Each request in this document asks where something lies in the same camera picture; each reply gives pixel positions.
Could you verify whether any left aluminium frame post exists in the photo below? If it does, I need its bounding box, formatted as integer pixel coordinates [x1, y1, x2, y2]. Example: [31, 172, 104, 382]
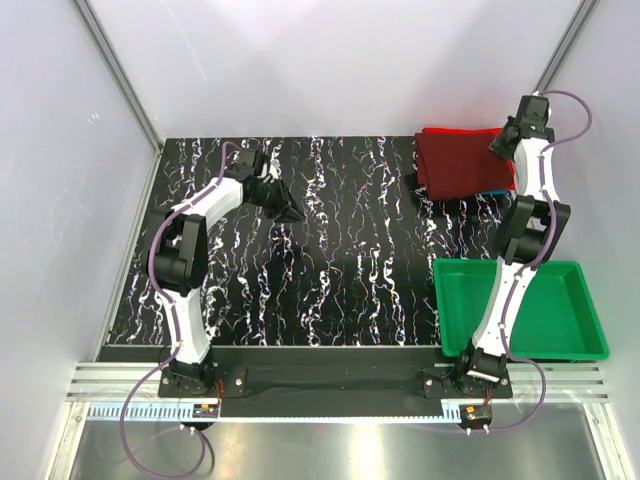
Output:
[70, 0, 164, 154]

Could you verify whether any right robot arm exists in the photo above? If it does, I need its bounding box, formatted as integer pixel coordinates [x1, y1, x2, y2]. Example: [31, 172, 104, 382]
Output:
[452, 92, 571, 397]

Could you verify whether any right connector box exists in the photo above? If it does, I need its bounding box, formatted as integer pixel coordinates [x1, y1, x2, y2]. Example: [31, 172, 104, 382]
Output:
[461, 404, 493, 422]

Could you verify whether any purple cable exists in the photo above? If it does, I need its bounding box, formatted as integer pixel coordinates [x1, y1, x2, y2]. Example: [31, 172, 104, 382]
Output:
[409, 89, 596, 434]
[119, 140, 217, 477]

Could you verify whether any aluminium frame post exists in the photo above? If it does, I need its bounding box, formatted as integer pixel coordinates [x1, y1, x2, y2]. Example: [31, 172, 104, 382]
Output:
[70, 0, 164, 154]
[534, 0, 601, 92]

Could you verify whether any connector box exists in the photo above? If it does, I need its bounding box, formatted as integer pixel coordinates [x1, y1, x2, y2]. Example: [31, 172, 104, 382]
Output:
[461, 404, 493, 422]
[192, 403, 220, 419]

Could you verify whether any left connector box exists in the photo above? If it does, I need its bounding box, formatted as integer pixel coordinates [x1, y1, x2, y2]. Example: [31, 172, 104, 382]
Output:
[192, 403, 220, 419]

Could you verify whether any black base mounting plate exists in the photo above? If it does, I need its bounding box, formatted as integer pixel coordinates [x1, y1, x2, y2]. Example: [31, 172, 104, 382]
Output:
[99, 344, 512, 419]

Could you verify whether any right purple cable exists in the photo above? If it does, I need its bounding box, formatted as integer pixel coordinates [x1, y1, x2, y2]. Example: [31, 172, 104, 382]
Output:
[409, 89, 596, 434]

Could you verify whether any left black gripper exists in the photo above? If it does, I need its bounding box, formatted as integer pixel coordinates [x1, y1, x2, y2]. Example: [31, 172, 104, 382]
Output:
[248, 177, 305, 224]

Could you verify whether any aluminium front rail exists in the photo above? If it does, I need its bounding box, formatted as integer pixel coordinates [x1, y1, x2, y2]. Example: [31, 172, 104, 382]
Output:
[45, 352, 636, 479]

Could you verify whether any green plastic tray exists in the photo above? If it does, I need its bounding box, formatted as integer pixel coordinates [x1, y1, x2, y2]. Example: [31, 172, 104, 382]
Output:
[434, 259, 609, 361]

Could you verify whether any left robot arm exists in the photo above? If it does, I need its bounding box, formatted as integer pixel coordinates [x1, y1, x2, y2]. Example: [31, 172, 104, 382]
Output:
[145, 141, 305, 396]

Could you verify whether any folded bright red t-shirt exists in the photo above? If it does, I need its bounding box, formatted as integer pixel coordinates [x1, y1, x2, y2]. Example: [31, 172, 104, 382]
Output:
[420, 125, 517, 191]

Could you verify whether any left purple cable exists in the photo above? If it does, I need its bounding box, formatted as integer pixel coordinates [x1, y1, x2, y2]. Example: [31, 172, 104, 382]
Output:
[119, 140, 217, 477]

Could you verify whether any right aluminium frame post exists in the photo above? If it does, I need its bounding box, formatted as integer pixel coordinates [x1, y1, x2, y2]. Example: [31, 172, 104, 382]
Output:
[534, 0, 601, 92]

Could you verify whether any dark red t-shirt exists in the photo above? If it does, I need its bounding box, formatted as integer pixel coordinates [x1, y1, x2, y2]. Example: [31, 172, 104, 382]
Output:
[413, 129, 516, 201]

